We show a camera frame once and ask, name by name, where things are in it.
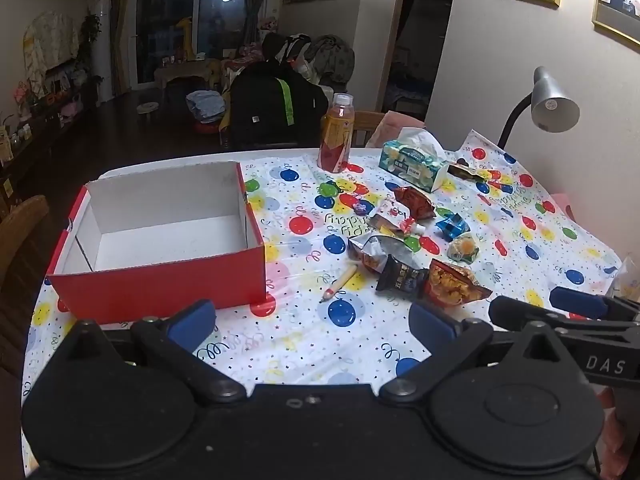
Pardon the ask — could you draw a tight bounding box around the salted egg packet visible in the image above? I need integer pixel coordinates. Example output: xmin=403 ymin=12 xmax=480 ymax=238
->
xmin=447 ymin=232 xmax=480 ymax=264

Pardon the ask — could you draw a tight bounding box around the black sesame snack packet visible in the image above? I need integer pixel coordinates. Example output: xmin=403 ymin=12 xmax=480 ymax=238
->
xmin=376 ymin=256 xmax=428 ymax=296

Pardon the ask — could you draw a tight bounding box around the person's right hand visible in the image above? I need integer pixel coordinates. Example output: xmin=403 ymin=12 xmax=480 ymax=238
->
xmin=597 ymin=387 xmax=630 ymax=480

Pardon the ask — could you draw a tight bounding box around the orange chips snack bag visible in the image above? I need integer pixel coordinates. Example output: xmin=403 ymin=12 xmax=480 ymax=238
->
xmin=424 ymin=259 xmax=492 ymax=308

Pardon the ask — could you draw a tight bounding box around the red cardboard box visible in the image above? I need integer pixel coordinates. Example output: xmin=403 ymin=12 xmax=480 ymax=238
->
xmin=47 ymin=162 xmax=266 ymax=324

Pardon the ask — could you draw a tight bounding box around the blue snack packet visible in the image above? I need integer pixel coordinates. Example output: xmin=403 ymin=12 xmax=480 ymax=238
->
xmin=436 ymin=214 xmax=470 ymax=242

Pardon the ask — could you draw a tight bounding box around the balloon print tablecloth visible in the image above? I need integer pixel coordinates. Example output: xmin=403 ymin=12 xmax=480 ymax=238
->
xmin=22 ymin=133 xmax=630 ymax=479

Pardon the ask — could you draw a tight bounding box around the silver foil snack bag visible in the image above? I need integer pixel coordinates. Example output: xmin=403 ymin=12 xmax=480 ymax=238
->
xmin=347 ymin=233 xmax=420 ymax=274

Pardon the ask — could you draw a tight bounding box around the sausage stick snack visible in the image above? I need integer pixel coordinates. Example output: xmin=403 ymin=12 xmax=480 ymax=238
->
xmin=321 ymin=264 xmax=358 ymax=302

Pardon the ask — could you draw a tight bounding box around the dark red foil packet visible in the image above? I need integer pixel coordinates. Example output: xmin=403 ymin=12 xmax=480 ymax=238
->
xmin=393 ymin=186 xmax=436 ymax=220

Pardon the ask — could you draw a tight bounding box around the white red drink pouch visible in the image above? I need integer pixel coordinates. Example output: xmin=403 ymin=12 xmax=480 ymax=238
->
xmin=369 ymin=197 xmax=426 ymax=236

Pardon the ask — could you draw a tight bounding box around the green gold wrapper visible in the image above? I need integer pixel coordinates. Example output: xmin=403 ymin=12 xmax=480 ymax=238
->
xmin=448 ymin=158 xmax=491 ymax=183

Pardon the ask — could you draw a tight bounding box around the small purple candy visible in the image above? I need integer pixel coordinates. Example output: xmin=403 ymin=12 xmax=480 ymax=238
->
xmin=352 ymin=200 xmax=371 ymax=216

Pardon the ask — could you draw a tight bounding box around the green tissue box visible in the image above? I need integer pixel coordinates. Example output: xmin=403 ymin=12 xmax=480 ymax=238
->
xmin=378 ymin=127 xmax=449 ymax=193

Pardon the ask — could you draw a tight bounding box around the wooden chair left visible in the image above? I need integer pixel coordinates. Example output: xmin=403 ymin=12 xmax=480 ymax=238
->
xmin=1 ymin=195 xmax=53 ymax=379

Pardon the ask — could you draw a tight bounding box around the grey desk lamp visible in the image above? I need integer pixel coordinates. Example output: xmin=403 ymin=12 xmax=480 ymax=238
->
xmin=498 ymin=66 xmax=580 ymax=150

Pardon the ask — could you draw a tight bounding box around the pink cloth on chair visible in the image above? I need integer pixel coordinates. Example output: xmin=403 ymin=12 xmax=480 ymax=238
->
xmin=366 ymin=110 xmax=424 ymax=148

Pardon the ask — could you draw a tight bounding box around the orange drink bottle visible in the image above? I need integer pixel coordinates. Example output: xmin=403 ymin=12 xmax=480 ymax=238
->
xmin=318 ymin=93 xmax=355 ymax=174

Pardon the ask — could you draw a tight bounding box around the wooden chair behind table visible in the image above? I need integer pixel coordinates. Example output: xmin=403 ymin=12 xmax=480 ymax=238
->
xmin=352 ymin=110 xmax=384 ymax=148

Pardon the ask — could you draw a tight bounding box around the black backpack green stripe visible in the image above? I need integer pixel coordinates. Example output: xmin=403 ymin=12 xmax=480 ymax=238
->
xmin=226 ymin=32 xmax=329 ymax=150

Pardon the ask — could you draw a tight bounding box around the framed picture right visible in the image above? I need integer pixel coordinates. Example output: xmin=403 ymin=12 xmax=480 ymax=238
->
xmin=592 ymin=0 xmax=640 ymax=46

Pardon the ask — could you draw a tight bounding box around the white tower air conditioner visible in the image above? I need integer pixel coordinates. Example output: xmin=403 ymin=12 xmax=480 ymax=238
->
xmin=91 ymin=0 xmax=113 ymax=106

